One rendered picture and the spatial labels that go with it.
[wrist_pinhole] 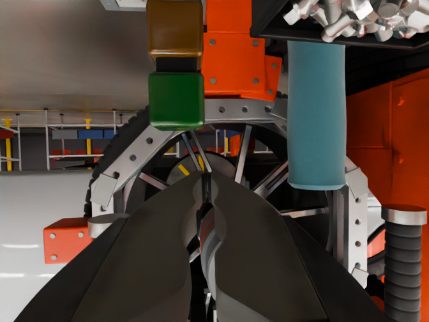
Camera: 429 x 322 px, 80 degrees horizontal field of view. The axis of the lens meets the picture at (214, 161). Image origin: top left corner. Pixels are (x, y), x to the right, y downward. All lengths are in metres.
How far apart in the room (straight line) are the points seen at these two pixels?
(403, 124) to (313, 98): 0.34
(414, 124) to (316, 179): 0.33
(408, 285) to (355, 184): 0.25
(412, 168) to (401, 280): 0.35
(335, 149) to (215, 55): 0.27
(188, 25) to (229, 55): 0.32
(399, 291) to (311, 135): 0.22
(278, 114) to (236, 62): 0.13
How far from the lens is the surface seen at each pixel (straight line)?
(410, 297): 0.40
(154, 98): 0.19
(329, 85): 0.42
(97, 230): 0.30
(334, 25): 0.27
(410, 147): 0.70
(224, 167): 1.06
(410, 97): 0.70
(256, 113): 0.51
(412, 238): 0.38
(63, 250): 0.58
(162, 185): 0.61
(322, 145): 0.41
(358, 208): 0.60
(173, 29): 0.20
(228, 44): 0.52
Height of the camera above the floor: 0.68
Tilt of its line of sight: 3 degrees up
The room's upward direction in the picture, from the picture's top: 179 degrees clockwise
